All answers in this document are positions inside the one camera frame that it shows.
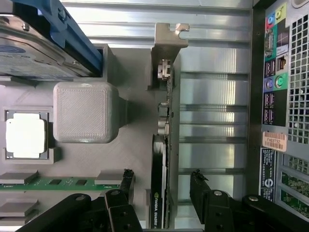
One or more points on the green RAM stick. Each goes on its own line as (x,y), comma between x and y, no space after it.
(60,181)

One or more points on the black open PC case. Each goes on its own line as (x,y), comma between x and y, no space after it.
(256,96)

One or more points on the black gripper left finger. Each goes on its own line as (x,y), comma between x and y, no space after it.
(120,212)

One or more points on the silver CPU chip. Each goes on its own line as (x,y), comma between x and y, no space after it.
(24,135)

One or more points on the grey printed parts rack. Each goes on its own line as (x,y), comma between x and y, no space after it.
(84,113)

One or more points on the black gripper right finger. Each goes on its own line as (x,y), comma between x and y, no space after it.
(217,212)

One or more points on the hard disk in blue caddy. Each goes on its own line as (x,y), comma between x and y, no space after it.
(24,53)

